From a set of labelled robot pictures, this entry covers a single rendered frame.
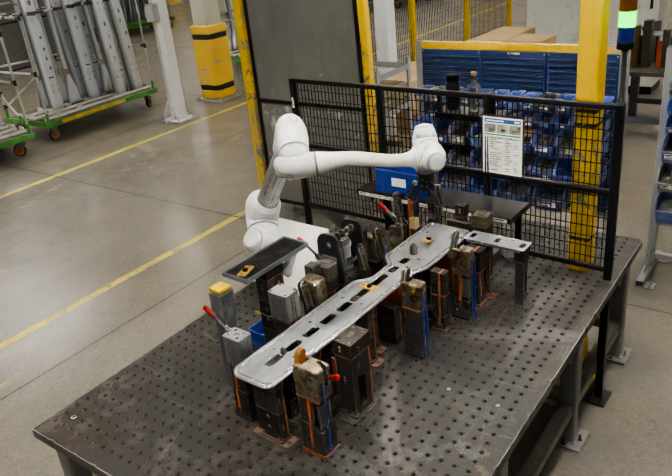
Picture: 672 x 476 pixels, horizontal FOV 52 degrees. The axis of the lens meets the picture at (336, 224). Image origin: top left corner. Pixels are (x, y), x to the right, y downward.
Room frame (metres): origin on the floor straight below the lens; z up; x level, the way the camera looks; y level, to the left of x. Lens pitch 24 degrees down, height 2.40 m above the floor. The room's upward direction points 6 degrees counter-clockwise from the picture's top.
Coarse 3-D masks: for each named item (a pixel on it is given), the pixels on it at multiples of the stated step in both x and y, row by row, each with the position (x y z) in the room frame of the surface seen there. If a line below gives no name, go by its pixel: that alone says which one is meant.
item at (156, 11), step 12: (156, 0) 9.33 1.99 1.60; (156, 12) 9.30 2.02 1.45; (156, 24) 9.38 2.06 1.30; (168, 24) 9.42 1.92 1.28; (156, 36) 9.38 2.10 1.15; (168, 36) 9.39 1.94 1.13; (168, 48) 9.36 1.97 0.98; (168, 60) 9.33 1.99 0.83; (168, 72) 9.35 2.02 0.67; (168, 84) 9.37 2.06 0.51; (180, 84) 9.43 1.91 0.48; (168, 96) 9.37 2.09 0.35; (180, 96) 9.40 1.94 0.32; (180, 108) 9.37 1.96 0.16; (168, 120) 9.35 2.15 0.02; (180, 120) 9.28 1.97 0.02
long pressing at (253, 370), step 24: (408, 240) 2.85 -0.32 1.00; (408, 264) 2.62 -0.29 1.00; (432, 264) 2.61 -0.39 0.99; (360, 288) 2.46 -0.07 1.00; (384, 288) 2.44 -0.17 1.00; (312, 312) 2.30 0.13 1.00; (336, 312) 2.29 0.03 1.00; (360, 312) 2.28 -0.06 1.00; (288, 336) 2.16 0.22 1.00; (312, 336) 2.14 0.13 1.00; (336, 336) 2.14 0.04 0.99; (264, 360) 2.02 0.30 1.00; (288, 360) 2.01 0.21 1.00; (264, 384) 1.89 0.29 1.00
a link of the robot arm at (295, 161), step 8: (288, 144) 2.82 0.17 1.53; (296, 144) 2.82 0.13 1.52; (304, 144) 2.84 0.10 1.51; (280, 152) 2.82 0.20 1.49; (288, 152) 2.79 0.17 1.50; (296, 152) 2.79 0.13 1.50; (304, 152) 2.79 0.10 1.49; (312, 152) 2.80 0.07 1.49; (280, 160) 2.77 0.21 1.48; (288, 160) 2.76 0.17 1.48; (296, 160) 2.76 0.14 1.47; (304, 160) 2.76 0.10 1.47; (312, 160) 2.76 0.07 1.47; (280, 168) 2.76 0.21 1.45; (288, 168) 2.75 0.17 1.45; (296, 168) 2.74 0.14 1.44; (304, 168) 2.74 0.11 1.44; (312, 168) 2.75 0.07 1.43; (280, 176) 2.77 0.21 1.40; (288, 176) 2.76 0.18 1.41; (296, 176) 2.75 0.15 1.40; (304, 176) 2.76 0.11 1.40
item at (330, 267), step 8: (320, 264) 2.56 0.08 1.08; (328, 264) 2.55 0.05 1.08; (336, 264) 2.55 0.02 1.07; (328, 272) 2.51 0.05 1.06; (336, 272) 2.55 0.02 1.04; (328, 280) 2.51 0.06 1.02; (336, 280) 2.55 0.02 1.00; (328, 288) 2.51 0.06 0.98; (336, 288) 2.54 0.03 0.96; (328, 296) 2.52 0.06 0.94
